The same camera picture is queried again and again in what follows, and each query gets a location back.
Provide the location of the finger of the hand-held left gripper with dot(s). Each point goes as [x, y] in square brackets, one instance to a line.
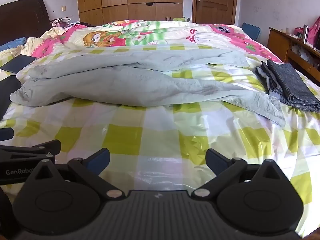
[6, 133]
[37, 150]

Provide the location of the cartoon printed pink quilt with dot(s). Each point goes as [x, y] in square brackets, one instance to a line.
[112, 37]

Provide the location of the steel thermos bottle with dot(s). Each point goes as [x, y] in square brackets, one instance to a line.
[305, 33]

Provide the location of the pink plastic bag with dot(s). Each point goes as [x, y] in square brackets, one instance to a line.
[315, 33]

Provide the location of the light grey-green pants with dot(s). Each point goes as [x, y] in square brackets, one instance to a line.
[125, 85]

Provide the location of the dark wooden headboard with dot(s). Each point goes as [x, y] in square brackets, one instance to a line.
[22, 17]

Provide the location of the wooden door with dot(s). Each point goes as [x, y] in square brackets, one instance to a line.
[217, 2]

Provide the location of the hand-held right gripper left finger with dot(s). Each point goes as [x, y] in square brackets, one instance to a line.
[98, 159]

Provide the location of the blue pillow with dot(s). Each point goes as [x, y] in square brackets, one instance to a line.
[12, 45]

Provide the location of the folded dark denim jeans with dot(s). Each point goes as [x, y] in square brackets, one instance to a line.
[287, 82]

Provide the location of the green white checked bed sheet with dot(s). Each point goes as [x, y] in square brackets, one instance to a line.
[125, 135]

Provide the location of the black cloth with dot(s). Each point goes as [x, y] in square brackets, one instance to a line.
[7, 95]

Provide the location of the dark blue notebook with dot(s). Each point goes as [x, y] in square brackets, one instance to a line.
[17, 63]

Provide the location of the white bag beside headboard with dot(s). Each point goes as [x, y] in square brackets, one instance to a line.
[61, 21]

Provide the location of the blue foam mat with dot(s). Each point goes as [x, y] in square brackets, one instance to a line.
[251, 31]

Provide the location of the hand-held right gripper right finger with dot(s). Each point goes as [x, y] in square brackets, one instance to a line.
[215, 160]

